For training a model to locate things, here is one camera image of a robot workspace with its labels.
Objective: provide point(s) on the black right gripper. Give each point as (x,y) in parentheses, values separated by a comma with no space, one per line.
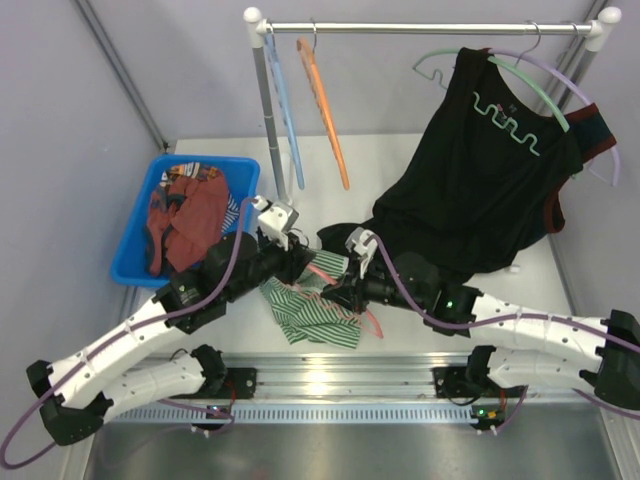
(352,290)

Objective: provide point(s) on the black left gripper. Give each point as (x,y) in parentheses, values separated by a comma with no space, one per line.
(300,256)

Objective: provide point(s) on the pink plastic hanger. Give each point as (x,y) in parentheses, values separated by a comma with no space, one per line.
(367,321)

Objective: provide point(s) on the green white striped tank top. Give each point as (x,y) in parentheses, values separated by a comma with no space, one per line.
(303,315)

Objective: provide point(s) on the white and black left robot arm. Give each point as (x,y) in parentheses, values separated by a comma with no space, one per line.
(84,391)

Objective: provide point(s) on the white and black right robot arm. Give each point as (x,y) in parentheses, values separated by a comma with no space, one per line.
(525,330)

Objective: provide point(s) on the black tank top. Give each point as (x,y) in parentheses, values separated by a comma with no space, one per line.
(479,176)

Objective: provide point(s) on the orange plastic hanger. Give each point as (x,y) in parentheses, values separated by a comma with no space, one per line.
(307,56)

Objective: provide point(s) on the light blue plastic hanger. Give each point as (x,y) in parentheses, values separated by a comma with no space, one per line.
(281,90)

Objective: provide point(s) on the mint green plastic hanger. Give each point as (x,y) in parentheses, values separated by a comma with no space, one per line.
(482,126)

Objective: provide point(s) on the dark teal maroon-trimmed tank top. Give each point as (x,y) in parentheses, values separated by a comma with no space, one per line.
(593,137)

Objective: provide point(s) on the lilac plastic hanger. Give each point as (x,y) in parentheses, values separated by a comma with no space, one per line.
(574,91)

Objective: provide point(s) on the rust red garment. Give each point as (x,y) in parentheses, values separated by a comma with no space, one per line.
(185,218)

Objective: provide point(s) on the patterned orange blue garment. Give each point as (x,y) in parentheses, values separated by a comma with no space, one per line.
(194,170)

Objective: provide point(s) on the blue plastic bin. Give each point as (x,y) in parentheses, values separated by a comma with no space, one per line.
(127,268)

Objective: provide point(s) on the white metal clothes rack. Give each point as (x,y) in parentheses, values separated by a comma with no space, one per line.
(592,35)

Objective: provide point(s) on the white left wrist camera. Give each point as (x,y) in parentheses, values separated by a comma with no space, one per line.
(275,220)

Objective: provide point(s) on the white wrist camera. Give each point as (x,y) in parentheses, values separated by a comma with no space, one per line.
(362,247)
(275,220)

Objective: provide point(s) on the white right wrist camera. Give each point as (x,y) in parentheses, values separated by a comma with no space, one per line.
(362,247)

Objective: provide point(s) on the aluminium mounting rail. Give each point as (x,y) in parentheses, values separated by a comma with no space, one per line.
(243,367)

